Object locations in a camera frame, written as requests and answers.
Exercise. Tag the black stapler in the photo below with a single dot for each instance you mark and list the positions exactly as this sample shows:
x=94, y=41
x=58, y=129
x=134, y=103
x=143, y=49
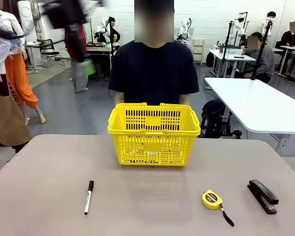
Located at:
x=263, y=194

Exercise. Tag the person's right forearm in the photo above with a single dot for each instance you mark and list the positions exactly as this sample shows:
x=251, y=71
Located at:
x=119, y=98

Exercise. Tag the black backpack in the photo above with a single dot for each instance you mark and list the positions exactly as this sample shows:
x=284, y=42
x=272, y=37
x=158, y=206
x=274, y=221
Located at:
x=215, y=118

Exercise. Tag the mannequin with brown apron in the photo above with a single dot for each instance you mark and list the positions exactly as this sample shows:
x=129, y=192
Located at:
x=2, y=110

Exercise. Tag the black tripod pole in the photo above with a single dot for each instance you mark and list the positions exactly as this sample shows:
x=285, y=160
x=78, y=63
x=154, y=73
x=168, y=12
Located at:
x=260, y=49

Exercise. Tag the black camera stand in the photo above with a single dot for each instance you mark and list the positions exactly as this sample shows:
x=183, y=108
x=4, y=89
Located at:
x=226, y=46

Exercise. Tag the yellow plastic shopping basket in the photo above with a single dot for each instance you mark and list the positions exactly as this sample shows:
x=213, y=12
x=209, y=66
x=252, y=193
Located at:
x=152, y=131

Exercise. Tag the black metal chair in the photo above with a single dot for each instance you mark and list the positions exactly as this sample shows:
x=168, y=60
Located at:
x=48, y=49

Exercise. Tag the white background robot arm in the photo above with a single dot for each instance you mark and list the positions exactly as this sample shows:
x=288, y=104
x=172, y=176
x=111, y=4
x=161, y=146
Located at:
x=185, y=28
x=103, y=27
x=239, y=27

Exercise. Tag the walking person in dark jacket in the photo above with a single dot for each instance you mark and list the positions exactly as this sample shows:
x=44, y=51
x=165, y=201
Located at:
x=75, y=44

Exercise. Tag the seated person in black clothes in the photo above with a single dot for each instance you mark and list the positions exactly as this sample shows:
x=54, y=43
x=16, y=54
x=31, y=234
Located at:
x=289, y=38

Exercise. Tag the person's left forearm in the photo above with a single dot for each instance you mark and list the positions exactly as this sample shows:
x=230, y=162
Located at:
x=185, y=99

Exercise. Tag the large white table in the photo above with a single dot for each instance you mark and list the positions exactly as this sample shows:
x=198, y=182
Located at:
x=255, y=105

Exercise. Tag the mannequin with orange pants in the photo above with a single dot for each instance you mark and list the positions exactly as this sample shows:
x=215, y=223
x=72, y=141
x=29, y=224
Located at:
x=18, y=81

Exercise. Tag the white marker with black cap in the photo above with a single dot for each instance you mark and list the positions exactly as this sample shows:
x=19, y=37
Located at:
x=88, y=196

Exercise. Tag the yellow tape measure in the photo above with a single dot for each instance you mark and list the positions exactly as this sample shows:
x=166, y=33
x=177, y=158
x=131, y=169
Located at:
x=211, y=199

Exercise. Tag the seated person in gray sweater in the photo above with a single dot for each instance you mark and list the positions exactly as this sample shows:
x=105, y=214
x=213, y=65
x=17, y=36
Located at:
x=263, y=61

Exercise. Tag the person in black behind robot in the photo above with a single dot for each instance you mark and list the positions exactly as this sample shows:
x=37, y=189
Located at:
x=114, y=32

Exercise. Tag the white drawer cabinet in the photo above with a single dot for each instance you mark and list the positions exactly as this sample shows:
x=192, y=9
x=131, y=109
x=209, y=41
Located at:
x=198, y=50

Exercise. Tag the green bag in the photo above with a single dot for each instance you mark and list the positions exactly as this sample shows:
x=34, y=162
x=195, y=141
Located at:
x=89, y=67

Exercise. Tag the person in dark t-shirt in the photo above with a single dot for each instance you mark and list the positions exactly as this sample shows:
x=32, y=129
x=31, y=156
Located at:
x=152, y=71

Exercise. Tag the white tower fan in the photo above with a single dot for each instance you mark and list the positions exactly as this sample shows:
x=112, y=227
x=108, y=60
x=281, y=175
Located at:
x=27, y=19

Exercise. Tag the small white desk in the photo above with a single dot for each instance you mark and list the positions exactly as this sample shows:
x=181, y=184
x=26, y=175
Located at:
x=232, y=57

